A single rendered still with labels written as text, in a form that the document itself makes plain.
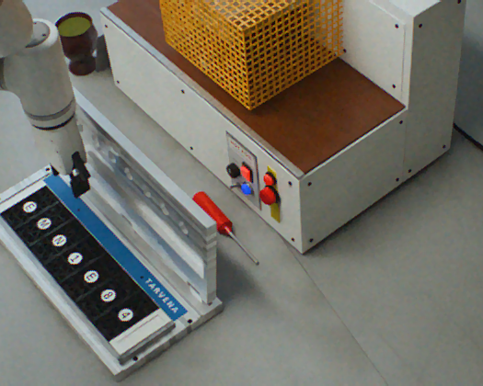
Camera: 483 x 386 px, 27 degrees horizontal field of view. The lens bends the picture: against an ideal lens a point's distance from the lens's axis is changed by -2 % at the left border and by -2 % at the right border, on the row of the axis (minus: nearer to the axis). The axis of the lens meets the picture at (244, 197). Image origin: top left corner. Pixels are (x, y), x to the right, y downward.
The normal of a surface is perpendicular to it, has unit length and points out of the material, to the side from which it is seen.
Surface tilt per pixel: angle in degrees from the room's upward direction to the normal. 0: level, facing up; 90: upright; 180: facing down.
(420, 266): 0
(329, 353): 0
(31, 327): 0
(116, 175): 83
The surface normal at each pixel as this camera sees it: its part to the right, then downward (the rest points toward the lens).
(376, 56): -0.78, 0.51
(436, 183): -0.07, -0.65
